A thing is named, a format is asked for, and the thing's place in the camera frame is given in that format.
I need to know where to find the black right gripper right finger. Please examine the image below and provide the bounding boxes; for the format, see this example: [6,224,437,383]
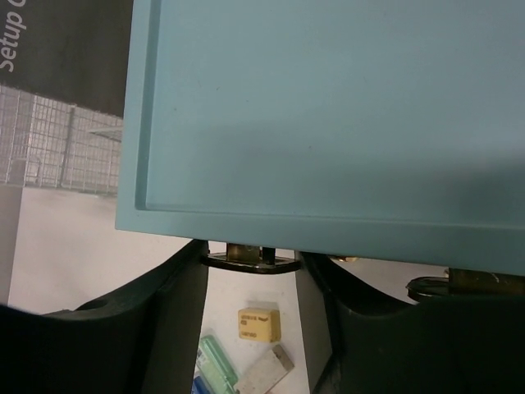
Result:
[296,253,524,393]

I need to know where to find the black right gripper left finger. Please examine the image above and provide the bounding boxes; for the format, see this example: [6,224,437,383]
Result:
[1,241,208,393]

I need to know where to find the transparent brown drawer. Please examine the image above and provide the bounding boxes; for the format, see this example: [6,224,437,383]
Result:
[199,243,302,275]

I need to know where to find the clear blue-capped bottle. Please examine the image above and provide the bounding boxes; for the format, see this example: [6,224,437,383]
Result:
[191,373,214,394]

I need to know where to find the green correction tape dispenser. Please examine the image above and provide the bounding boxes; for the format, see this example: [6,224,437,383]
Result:
[196,335,239,393]

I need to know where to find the yellow eraser block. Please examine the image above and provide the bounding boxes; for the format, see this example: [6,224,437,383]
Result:
[238,308,281,343]

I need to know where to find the grey eraser block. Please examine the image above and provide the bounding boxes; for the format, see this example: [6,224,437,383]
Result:
[234,344,294,394]

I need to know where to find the teal orange drawer cabinet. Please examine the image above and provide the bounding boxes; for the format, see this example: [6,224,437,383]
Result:
[116,1,524,275]

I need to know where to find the white wire mesh basket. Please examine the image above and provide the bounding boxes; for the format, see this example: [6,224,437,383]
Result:
[1,86,123,195]

